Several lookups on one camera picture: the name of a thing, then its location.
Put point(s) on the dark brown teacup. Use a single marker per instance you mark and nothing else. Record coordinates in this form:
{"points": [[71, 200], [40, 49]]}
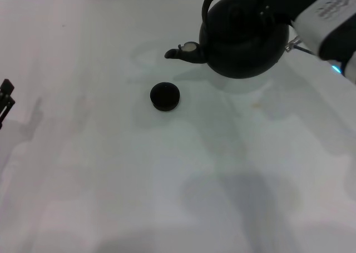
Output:
{"points": [[164, 96]]}

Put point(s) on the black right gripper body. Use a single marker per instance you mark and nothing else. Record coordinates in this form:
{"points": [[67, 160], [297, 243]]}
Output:
{"points": [[297, 0]]}

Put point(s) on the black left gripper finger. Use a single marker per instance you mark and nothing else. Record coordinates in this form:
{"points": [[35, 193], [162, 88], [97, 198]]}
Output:
{"points": [[5, 100]]}

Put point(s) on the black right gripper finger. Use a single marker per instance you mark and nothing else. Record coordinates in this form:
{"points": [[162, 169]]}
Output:
{"points": [[265, 2]]}

